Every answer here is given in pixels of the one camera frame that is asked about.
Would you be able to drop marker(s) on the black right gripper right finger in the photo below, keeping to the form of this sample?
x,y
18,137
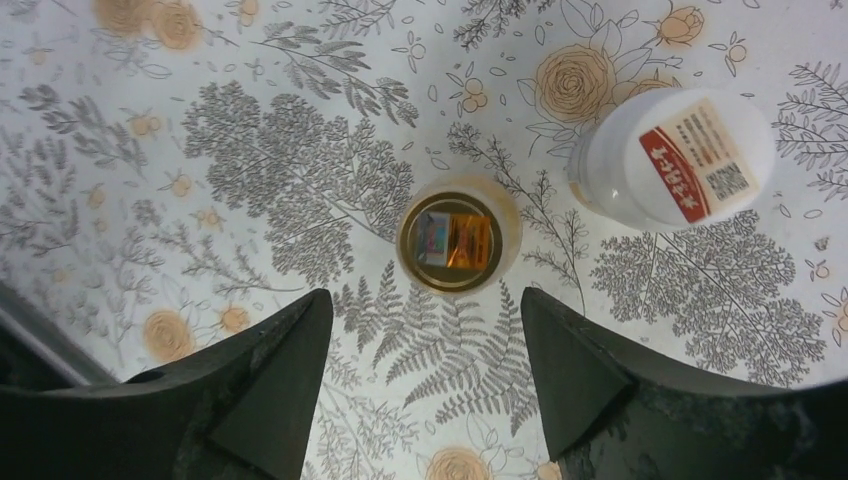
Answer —
x,y
612,408

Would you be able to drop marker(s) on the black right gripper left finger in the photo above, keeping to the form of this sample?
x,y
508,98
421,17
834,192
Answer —
x,y
239,409

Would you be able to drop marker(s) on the small amber pill bottle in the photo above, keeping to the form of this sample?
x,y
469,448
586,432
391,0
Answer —
x,y
460,233

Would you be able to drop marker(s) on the white cap amber pill bottle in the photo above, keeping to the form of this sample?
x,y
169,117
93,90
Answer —
x,y
670,159

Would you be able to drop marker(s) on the floral patterned table mat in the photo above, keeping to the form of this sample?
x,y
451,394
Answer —
x,y
182,167

